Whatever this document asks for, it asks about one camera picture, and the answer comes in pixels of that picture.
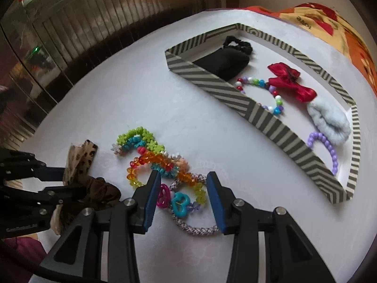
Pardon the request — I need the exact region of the dark wooden slatted panel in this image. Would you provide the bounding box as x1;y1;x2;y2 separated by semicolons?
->
0;0;227;142

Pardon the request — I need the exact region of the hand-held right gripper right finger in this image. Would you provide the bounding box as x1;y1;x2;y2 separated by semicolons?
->
206;171;336;283

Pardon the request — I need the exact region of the teal plastic charm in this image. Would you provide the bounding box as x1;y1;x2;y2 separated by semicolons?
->
171;192;192;216

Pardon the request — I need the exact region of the multicolour bead bracelet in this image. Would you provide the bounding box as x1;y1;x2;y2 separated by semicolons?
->
236;77;285;116

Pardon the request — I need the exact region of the pale fluffy scrunchie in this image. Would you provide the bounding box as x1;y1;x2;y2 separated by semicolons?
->
307;98;352;146

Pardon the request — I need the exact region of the yellow and orange bead bracelet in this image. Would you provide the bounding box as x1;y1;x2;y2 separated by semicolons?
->
176;172;207;206

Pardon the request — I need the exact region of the peach flower bead bracelet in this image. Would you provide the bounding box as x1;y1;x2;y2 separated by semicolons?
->
163;151;189;171

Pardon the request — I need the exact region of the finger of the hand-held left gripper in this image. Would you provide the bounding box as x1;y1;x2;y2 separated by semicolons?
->
38;183;90;210
29;160;67;182

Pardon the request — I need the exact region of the white fleece cloth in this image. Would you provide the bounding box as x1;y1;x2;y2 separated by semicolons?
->
20;7;377;283

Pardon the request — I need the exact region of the black cloth headband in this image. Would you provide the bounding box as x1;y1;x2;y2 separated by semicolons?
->
193;49;250;81

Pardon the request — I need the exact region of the pink plastic charm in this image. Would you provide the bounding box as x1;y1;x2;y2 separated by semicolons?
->
157;184;172;208

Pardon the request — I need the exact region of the orange printed blanket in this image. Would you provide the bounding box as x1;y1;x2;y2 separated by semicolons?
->
242;2;377;95

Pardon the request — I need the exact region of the leopard print scrunchie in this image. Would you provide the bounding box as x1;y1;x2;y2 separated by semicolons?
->
51;139;122;234

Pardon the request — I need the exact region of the purple bead bracelet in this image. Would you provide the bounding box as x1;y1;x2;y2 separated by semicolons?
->
307;132;340;175

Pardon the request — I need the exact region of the teal and red bead bracelet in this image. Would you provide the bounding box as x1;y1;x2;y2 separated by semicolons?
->
150;161;180;178

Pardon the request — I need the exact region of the red satin bow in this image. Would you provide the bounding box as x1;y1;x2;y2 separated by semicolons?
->
267;62;317;103

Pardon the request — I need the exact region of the green bead bracelet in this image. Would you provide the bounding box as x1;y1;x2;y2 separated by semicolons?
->
111;127;164;156

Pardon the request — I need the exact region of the speckled rope bracelet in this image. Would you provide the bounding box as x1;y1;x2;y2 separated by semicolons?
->
169;174;221;237

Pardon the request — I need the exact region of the maroon cloth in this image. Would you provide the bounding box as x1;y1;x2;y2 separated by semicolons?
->
0;234;48;273

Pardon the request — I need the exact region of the black scrunchie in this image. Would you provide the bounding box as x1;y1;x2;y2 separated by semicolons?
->
222;36;253;55

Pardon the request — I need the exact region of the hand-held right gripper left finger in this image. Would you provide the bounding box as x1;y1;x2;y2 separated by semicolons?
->
38;169;162;283

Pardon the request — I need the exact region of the striped cardboard box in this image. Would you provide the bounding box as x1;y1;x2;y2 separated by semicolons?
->
164;23;361;204

